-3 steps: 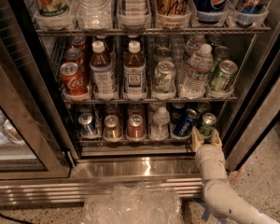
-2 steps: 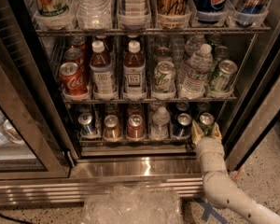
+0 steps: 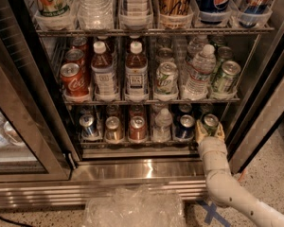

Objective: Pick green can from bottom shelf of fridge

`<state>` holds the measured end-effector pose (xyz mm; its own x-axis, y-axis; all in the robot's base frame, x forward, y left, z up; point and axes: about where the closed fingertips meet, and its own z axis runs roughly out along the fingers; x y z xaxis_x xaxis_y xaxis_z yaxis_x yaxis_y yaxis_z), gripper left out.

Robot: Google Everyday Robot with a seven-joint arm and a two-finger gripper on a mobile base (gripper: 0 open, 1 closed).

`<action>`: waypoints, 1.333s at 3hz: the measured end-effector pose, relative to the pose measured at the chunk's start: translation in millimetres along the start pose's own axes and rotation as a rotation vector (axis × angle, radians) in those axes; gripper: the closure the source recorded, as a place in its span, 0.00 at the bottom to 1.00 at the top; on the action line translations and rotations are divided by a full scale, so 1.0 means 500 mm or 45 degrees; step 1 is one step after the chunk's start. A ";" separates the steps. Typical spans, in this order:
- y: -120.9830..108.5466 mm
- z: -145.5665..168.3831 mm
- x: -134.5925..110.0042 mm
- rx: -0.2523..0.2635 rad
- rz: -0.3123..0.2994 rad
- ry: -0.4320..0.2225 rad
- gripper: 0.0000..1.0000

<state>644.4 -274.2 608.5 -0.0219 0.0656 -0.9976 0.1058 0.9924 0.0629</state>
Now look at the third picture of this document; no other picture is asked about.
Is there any top shelf clear bottle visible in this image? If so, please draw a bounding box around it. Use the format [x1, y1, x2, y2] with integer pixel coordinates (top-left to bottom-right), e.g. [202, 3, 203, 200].
[121, 0, 151, 17]

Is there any wire shelf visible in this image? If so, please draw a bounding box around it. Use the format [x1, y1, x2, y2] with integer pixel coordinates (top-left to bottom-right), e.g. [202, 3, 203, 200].
[64, 96, 240, 105]
[80, 137, 197, 148]
[36, 25, 275, 37]

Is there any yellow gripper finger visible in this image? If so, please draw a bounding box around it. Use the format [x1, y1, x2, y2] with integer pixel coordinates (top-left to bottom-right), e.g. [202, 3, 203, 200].
[215, 124, 225, 141]
[195, 120, 208, 144]

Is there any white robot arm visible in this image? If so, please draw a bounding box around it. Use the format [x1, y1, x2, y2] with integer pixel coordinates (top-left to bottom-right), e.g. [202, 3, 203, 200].
[195, 120, 284, 227]

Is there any red can bottom shelf front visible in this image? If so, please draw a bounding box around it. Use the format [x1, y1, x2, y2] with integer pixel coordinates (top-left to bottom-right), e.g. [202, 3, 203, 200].
[129, 116, 146, 141]

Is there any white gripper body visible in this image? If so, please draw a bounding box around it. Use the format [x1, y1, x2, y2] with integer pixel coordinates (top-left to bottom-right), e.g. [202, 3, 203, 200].
[198, 136, 227, 158]

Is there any blue can bottom shelf front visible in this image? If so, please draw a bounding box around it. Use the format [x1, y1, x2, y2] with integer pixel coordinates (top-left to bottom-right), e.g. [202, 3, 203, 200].
[175, 114, 195, 139]

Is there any water bottle bottom shelf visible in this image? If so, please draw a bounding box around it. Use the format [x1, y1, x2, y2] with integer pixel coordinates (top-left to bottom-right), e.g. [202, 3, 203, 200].
[152, 108, 172, 143]

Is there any clear plastic bag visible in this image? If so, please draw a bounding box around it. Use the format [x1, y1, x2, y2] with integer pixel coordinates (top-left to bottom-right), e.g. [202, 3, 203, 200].
[81, 186, 186, 227]

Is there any brown can bottom shelf front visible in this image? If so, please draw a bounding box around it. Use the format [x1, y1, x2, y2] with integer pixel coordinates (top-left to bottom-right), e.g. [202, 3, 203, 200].
[105, 116, 123, 141]

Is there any green can bottom shelf front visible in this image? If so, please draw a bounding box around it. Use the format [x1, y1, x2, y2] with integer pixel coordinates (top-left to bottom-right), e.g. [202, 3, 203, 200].
[202, 113, 219, 136]

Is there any orange cable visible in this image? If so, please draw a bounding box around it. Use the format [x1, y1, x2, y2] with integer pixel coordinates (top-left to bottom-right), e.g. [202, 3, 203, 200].
[237, 168, 248, 183]

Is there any top wire shelf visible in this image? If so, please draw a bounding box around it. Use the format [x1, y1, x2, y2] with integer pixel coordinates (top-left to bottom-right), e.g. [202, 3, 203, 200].
[36, 25, 275, 37]

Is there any tea bottle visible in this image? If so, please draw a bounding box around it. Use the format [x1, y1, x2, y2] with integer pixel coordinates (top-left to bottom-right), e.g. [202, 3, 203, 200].
[91, 41, 117, 96]
[125, 42, 148, 96]

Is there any water bottle middle shelf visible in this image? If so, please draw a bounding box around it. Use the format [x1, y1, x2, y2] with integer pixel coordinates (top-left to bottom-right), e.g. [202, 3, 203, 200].
[186, 44, 216, 95]

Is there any blue tape cross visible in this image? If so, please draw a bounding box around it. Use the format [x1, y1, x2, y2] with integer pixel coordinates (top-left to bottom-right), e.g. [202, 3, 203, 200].
[197, 201, 231, 227]

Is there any bottom wire shelf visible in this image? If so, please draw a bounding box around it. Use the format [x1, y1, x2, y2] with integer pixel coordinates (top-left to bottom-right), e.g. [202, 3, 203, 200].
[80, 137, 197, 148]

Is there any green can shelf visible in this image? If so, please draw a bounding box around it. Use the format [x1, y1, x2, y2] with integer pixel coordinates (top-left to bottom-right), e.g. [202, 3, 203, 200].
[212, 61, 241, 93]
[202, 113, 219, 136]
[217, 46, 234, 67]

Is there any white green soda can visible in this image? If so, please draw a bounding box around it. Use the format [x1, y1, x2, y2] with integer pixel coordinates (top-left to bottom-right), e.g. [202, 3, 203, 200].
[155, 61, 178, 95]

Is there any blue can bottom shelf left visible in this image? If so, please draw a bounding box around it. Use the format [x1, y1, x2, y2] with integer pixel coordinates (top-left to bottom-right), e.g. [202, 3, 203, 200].
[80, 114, 98, 137]

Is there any blue can shelf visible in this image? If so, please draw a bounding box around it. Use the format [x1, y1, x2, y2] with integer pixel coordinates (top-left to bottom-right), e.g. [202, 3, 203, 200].
[175, 114, 195, 139]
[80, 114, 98, 137]

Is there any red cola can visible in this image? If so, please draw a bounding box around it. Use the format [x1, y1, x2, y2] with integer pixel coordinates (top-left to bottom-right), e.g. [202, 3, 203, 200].
[60, 62, 88, 96]
[71, 37, 88, 52]
[65, 48, 85, 67]

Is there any steel fridge base grille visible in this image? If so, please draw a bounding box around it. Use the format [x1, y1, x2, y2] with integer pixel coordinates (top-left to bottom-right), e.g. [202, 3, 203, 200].
[0, 158, 208, 209]

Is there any top shelf water bottle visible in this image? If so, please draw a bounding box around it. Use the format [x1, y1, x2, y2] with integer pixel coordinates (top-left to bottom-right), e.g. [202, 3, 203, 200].
[78, 0, 114, 30]

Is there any silver can behind soda can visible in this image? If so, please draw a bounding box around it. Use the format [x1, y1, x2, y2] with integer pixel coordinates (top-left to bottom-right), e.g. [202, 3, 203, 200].
[156, 47, 174, 63]

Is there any left fridge glass door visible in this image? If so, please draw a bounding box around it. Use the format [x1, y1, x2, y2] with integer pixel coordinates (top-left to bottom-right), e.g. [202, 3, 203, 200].
[0, 21, 72, 183]

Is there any left tea bottle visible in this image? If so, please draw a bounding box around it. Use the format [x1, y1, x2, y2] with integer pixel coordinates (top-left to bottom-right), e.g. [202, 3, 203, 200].
[91, 41, 117, 96]

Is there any black cable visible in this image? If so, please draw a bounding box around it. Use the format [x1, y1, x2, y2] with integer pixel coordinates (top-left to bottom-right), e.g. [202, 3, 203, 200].
[0, 208, 36, 227]

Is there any middle wire shelf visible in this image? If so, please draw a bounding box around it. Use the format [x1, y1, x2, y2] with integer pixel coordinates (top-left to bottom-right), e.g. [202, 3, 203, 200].
[64, 96, 240, 105]

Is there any green can middle shelf front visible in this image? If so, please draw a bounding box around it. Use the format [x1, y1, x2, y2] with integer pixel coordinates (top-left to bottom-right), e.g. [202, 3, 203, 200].
[212, 61, 241, 93]

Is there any right tea bottle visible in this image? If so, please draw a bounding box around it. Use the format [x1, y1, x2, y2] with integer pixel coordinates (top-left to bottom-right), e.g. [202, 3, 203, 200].
[125, 42, 148, 96]

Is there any red cola can front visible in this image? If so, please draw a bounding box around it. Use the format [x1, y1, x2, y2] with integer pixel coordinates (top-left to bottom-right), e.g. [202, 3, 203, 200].
[60, 62, 88, 96]

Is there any right fridge door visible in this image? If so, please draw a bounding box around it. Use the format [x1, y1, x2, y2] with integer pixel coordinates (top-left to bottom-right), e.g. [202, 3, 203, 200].
[225, 60, 284, 174]

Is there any water bottle shelf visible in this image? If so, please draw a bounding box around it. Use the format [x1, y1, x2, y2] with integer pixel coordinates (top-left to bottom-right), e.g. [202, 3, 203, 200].
[152, 108, 172, 143]
[186, 44, 216, 95]

